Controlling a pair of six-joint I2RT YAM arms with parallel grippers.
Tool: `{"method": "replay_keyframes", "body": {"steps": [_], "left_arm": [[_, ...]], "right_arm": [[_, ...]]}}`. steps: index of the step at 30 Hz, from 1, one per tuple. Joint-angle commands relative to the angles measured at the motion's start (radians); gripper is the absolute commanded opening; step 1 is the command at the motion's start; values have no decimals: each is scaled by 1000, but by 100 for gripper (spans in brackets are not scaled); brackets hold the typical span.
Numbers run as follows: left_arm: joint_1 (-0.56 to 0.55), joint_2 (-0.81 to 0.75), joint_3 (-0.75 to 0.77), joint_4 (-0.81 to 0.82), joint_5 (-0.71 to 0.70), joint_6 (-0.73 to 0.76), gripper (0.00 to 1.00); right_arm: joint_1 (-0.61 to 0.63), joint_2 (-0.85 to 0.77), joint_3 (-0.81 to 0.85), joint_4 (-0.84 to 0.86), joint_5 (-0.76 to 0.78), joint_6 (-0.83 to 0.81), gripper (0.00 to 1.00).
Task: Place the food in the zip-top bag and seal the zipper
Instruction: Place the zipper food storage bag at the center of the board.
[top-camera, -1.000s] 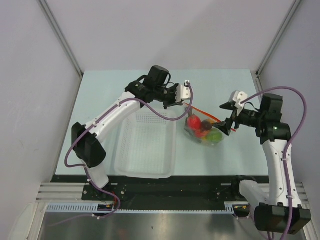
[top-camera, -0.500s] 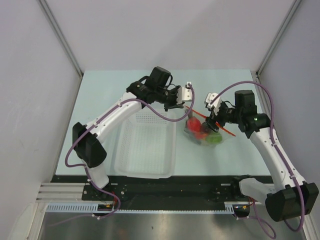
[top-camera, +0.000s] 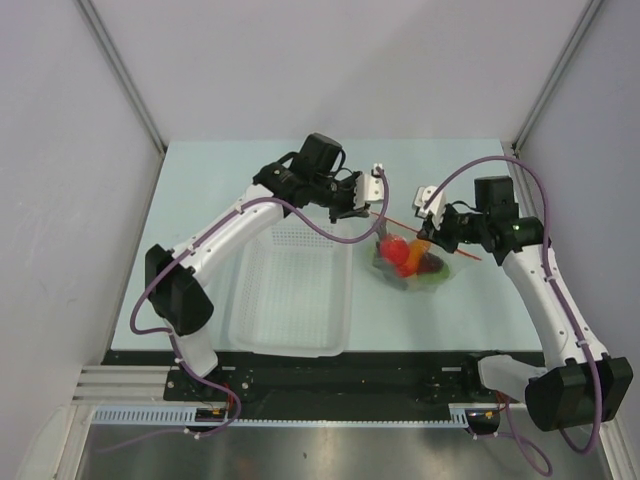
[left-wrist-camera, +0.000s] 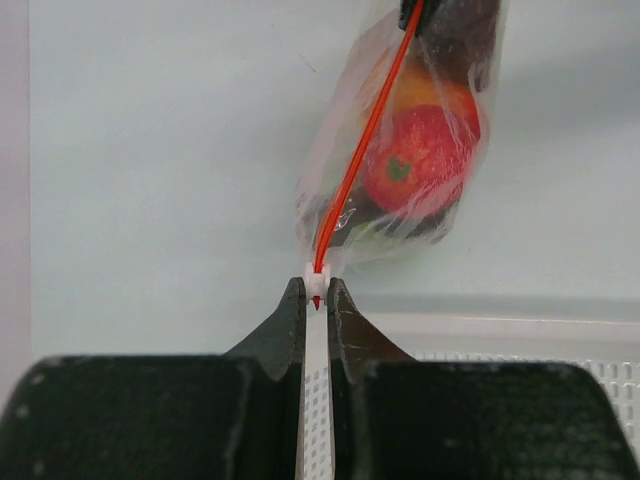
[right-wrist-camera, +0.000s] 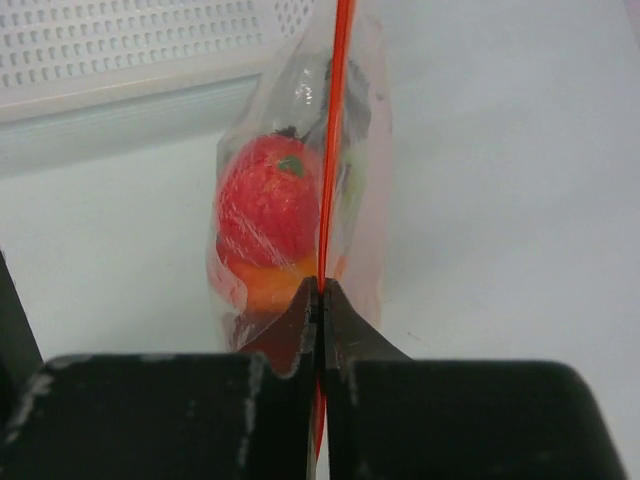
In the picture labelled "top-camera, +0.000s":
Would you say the aluminium frame rail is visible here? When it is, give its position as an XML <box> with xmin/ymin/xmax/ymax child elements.
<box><xmin>73</xmin><ymin>0</ymin><xmax>168</xmax><ymax>158</ymax></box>

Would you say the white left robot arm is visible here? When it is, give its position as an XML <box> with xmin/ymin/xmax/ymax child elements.
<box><xmin>141</xmin><ymin>133</ymin><xmax>388</xmax><ymax>400</ymax></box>

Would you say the red toy apple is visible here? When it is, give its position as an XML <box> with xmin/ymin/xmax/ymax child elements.
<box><xmin>379</xmin><ymin>235</ymin><xmax>410</xmax><ymax>265</ymax></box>

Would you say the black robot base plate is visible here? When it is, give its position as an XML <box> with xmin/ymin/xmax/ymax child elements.
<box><xmin>163</xmin><ymin>352</ymin><xmax>497</xmax><ymax>422</ymax></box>

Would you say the clear zip top bag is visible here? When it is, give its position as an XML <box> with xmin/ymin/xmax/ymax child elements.
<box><xmin>363</xmin><ymin>216</ymin><xmax>482</xmax><ymax>292</ymax></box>

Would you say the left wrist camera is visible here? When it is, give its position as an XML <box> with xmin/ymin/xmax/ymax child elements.
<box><xmin>354</xmin><ymin>163</ymin><xmax>385</xmax><ymax>209</ymax></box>

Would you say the red orange toy mango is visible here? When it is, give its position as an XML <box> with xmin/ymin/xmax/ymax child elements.
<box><xmin>396</xmin><ymin>240</ymin><xmax>431</xmax><ymax>278</ymax></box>

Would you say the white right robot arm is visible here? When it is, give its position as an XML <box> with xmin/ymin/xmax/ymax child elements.
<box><xmin>413</xmin><ymin>176</ymin><xmax>633</xmax><ymax>432</ymax></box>

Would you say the white slotted cable duct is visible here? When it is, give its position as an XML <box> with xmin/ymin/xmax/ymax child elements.
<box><xmin>93</xmin><ymin>406</ymin><xmax>197</xmax><ymax>425</ymax></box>

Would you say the grey toy fish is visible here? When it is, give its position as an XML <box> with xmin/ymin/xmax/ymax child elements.
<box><xmin>372</xmin><ymin>222</ymin><xmax>408</xmax><ymax>291</ymax></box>

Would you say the green custard apple toy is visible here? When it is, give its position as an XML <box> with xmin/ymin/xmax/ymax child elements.
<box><xmin>420</xmin><ymin>266</ymin><xmax>451</xmax><ymax>284</ymax></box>

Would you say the dark red toy fruit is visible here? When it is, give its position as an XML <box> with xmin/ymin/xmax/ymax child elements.
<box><xmin>417</xmin><ymin>252</ymin><xmax>445</xmax><ymax>275</ymax></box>

